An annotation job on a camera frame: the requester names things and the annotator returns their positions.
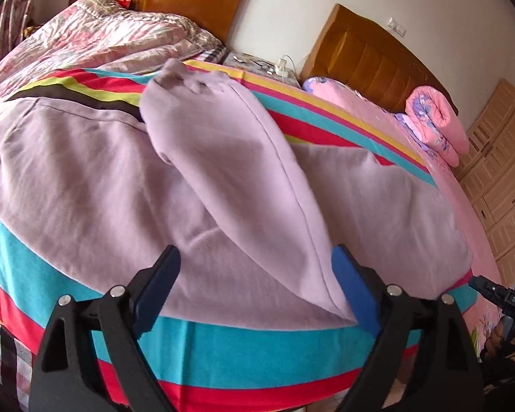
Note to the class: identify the pink curtain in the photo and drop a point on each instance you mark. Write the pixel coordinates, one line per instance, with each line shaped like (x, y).
(15, 8)

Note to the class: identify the wooden headboard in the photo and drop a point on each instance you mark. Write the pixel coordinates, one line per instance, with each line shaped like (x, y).
(360, 55)
(184, 4)

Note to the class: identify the colourful striped blanket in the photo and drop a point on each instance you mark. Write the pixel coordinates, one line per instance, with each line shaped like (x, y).
(223, 343)

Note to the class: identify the checked cloth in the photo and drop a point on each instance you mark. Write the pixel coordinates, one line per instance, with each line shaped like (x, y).
(8, 356)

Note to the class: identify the light wooden wardrobe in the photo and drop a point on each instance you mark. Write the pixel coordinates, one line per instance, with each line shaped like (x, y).
(502, 171)

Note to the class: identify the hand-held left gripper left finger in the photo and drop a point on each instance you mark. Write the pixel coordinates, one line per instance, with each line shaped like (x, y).
(153, 302)

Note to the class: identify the white wall switch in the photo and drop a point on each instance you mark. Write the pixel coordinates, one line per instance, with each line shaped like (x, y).
(397, 25)

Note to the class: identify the lilac sweatshirt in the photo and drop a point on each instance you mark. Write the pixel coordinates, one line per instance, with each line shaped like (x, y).
(111, 180)

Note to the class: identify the pink floral bed sheet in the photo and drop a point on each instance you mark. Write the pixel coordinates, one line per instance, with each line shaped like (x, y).
(450, 193)

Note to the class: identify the lilac floral pillow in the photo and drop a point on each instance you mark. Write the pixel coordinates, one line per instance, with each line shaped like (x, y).
(319, 85)

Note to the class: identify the folded pink quilt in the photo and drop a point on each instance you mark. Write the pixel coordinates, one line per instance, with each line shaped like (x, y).
(433, 124)

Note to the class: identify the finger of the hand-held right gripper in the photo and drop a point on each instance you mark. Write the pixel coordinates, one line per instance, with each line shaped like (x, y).
(491, 289)

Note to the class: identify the white power strip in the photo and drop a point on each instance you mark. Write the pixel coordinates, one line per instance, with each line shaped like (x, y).
(283, 68)

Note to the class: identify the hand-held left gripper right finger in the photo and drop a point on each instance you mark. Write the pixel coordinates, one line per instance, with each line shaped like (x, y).
(357, 294)

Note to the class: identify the bedside table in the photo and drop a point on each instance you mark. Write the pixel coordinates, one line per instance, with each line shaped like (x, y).
(251, 63)

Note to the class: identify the pink floral quilt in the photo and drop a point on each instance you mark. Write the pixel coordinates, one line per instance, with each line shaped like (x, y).
(107, 34)

